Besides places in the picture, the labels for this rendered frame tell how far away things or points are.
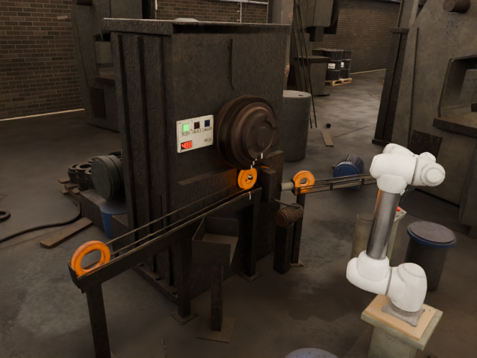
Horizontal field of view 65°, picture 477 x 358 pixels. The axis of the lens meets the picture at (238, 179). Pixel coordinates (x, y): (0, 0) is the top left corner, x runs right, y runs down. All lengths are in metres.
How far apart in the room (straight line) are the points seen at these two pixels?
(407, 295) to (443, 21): 3.15
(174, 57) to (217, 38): 0.31
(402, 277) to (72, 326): 1.95
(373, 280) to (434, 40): 3.10
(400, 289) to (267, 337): 0.85
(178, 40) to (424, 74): 3.18
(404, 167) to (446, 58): 2.78
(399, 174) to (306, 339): 1.18
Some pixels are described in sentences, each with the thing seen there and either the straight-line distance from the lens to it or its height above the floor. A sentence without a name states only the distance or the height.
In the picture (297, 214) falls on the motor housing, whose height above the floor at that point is 0.49.
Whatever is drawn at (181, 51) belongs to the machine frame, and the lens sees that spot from 2.12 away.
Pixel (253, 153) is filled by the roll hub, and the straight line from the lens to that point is 2.30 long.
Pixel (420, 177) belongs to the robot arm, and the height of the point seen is 1.13.
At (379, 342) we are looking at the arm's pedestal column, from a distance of 2.37.
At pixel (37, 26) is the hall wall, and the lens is 8.07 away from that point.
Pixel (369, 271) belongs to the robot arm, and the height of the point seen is 0.60.
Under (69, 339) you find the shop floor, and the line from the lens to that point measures 2.62.
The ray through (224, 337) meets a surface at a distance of 2.46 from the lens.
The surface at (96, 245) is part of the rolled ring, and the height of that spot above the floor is 0.75.
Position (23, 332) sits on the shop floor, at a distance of 2.76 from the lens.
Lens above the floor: 1.76
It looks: 23 degrees down
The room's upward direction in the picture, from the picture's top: 2 degrees clockwise
